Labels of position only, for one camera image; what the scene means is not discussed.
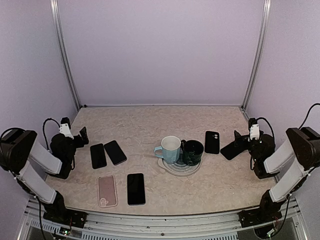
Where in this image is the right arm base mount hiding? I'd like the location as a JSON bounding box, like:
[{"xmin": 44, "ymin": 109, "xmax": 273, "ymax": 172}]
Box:
[{"xmin": 238, "ymin": 208, "xmax": 282, "ymax": 228}]

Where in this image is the pink phone case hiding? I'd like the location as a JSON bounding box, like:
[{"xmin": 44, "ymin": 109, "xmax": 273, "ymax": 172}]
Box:
[{"xmin": 97, "ymin": 175, "xmax": 118, "ymax": 208}]

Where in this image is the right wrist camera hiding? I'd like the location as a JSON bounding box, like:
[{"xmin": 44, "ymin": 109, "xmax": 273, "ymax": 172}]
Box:
[{"xmin": 248, "ymin": 118, "xmax": 260, "ymax": 142}]

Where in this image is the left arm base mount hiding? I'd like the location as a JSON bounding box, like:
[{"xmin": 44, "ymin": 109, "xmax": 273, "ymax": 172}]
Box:
[{"xmin": 43, "ymin": 208, "xmax": 87, "ymax": 229}]

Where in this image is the black phone case upright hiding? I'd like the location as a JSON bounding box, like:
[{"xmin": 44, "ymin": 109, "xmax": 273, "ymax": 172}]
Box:
[{"xmin": 204, "ymin": 131, "xmax": 220, "ymax": 155}]

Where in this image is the right aluminium frame post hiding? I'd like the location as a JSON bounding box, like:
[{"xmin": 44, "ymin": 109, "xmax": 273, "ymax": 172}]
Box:
[{"xmin": 241, "ymin": 0, "xmax": 272, "ymax": 113}]

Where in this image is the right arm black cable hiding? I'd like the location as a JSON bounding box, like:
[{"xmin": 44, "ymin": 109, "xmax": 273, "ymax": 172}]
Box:
[{"xmin": 298, "ymin": 102, "xmax": 320, "ymax": 128}]

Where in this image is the front aluminium rail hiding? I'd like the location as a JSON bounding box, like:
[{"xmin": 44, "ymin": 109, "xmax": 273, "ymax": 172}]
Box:
[{"xmin": 17, "ymin": 198, "xmax": 308, "ymax": 240}]

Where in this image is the light blue mug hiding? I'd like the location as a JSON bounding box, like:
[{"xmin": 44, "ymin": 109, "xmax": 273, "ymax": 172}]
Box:
[{"xmin": 153, "ymin": 135, "xmax": 181, "ymax": 165}]

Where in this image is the white grey ceramic plate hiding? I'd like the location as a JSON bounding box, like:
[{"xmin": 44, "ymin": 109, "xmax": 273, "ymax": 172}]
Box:
[{"xmin": 157, "ymin": 158, "xmax": 202, "ymax": 177}]

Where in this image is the black smartphone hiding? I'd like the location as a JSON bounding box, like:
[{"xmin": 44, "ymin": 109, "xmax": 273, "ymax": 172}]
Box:
[
  {"xmin": 103, "ymin": 140, "xmax": 127, "ymax": 166},
  {"xmin": 127, "ymin": 173, "xmax": 146, "ymax": 206},
  {"xmin": 90, "ymin": 143, "xmax": 107, "ymax": 170}
]

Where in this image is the left aluminium frame post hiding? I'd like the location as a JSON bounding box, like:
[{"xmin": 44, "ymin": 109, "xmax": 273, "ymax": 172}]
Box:
[{"xmin": 50, "ymin": 0, "xmax": 82, "ymax": 111}]

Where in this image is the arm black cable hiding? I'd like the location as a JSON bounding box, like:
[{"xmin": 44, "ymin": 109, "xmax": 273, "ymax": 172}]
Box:
[
  {"xmin": 41, "ymin": 118, "xmax": 62, "ymax": 151},
  {"xmin": 298, "ymin": 102, "xmax": 320, "ymax": 128}
]

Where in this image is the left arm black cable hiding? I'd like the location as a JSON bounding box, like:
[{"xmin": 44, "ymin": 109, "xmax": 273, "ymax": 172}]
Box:
[{"xmin": 41, "ymin": 118, "xmax": 62, "ymax": 151}]

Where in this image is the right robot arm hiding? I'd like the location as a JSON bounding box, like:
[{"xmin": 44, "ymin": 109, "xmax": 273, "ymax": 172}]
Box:
[{"xmin": 238, "ymin": 127, "xmax": 320, "ymax": 222}]

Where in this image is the dark green mug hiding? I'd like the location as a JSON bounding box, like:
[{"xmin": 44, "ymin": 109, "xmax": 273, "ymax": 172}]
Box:
[{"xmin": 181, "ymin": 139, "xmax": 204, "ymax": 166}]

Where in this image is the black phone case tilted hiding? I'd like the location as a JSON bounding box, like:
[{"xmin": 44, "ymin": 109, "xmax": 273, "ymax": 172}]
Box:
[{"xmin": 220, "ymin": 142, "xmax": 243, "ymax": 161}]

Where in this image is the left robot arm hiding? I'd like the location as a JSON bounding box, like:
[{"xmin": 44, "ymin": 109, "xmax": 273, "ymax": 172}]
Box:
[{"xmin": 0, "ymin": 124, "xmax": 89, "ymax": 223}]

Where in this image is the aluminium frame post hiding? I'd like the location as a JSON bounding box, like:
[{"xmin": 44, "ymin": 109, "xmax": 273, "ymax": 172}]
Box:
[
  {"xmin": 50, "ymin": 0, "xmax": 82, "ymax": 111},
  {"xmin": 241, "ymin": 0, "xmax": 272, "ymax": 113}
]

